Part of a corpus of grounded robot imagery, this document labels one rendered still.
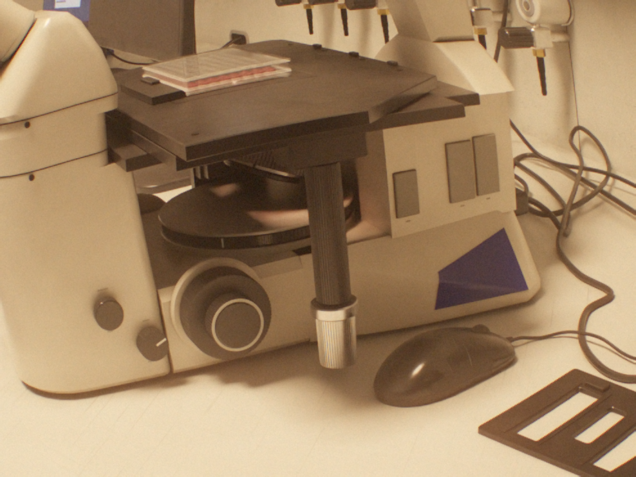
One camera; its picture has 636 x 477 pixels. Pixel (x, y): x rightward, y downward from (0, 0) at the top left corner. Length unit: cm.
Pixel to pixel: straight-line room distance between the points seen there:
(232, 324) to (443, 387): 15
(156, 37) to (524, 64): 52
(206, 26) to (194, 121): 193
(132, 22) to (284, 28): 86
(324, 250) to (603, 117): 63
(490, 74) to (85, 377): 42
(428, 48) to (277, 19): 127
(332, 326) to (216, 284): 8
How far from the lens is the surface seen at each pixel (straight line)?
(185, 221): 86
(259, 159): 83
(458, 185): 85
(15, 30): 75
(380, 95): 70
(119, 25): 139
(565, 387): 72
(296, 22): 208
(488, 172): 87
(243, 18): 235
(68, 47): 72
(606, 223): 108
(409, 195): 83
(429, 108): 71
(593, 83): 129
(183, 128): 66
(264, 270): 80
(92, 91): 72
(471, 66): 88
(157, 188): 128
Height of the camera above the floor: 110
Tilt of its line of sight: 20 degrees down
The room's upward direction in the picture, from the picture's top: 5 degrees counter-clockwise
